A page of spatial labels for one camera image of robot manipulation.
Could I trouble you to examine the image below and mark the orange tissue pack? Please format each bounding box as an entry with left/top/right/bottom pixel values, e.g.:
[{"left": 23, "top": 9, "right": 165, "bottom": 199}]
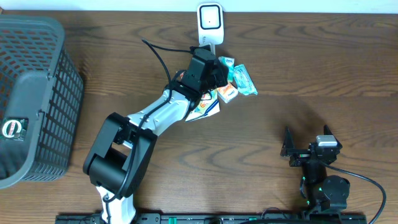
[{"left": 217, "top": 83, "right": 238, "bottom": 103}]

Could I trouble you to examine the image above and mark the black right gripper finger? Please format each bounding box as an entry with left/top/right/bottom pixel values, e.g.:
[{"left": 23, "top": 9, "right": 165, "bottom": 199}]
[
  {"left": 323, "top": 125, "right": 338, "bottom": 145},
  {"left": 280, "top": 126, "right": 295, "bottom": 157}
]

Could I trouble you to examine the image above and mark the green zam-buk box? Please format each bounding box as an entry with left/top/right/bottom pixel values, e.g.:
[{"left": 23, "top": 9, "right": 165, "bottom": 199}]
[{"left": 1, "top": 118, "right": 29, "bottom": 141}]

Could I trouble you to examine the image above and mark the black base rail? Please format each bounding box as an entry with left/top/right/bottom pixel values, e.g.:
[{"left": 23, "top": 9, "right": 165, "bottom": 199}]
[{"left": 55, "top": 212, "right": 368, "bottom": 224}]

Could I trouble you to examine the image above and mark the yellow red snack bag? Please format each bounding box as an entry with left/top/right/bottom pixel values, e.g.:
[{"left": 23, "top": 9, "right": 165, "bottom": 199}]
[{"left": 185, "top": 89, "right": 220, "bottom": 122}]

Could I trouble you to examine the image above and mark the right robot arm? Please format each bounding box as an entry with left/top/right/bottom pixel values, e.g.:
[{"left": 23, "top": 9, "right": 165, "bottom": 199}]
[{"left": 280, "top": 125, "right": 350, "bottom": 223}]

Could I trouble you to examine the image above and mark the grey plastic mesh basket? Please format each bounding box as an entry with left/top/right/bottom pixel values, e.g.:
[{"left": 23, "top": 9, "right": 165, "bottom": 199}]
[{"left": 1, "top": 15, "right": 84, "bottom": 189}]

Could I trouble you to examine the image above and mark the teal kleenex tissue pack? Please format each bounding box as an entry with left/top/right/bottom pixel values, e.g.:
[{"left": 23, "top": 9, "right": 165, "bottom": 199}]
[{"left": 218, "top": 56, "right": 234, "bottom": 83}]

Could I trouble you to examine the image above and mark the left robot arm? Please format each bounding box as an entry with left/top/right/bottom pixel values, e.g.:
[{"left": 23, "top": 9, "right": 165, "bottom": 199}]
[{"left": 83, "top": 48, "right": 228, "bottom": 223}]

